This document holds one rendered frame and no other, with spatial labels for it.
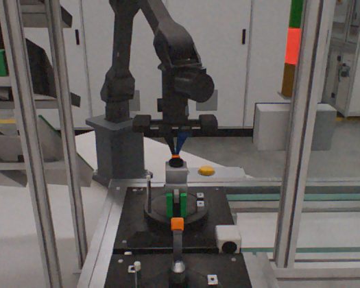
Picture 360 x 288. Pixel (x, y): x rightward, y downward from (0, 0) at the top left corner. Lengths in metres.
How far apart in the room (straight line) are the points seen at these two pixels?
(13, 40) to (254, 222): 0.64
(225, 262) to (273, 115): 0.27
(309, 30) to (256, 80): 3.30
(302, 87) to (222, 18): 3.16
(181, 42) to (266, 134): 0.28
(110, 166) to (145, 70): 2.67
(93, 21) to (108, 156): 2.72
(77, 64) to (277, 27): 1.98
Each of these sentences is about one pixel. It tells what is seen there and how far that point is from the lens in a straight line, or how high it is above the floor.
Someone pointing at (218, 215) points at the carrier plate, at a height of 0.97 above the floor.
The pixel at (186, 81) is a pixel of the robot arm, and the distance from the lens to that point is 0.71.
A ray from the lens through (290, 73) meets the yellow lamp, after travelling 0.58.
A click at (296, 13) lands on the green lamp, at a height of 1.38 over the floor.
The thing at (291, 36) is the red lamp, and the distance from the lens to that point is 0.58.
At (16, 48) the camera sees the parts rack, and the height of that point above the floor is 1.34.
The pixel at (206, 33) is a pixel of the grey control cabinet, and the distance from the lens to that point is 3.68.
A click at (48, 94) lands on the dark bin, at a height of 1.24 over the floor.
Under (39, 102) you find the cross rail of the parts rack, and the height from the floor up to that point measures 1.23.
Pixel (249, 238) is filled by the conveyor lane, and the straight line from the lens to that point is 0.83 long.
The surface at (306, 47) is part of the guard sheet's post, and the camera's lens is 0.55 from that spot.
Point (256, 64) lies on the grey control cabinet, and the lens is 3.80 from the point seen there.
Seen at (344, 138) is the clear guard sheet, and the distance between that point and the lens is 0.62.
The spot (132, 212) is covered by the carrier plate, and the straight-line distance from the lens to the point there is 0.81.
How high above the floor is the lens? 1.40
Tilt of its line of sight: 22 degrees down
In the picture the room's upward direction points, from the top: straight up
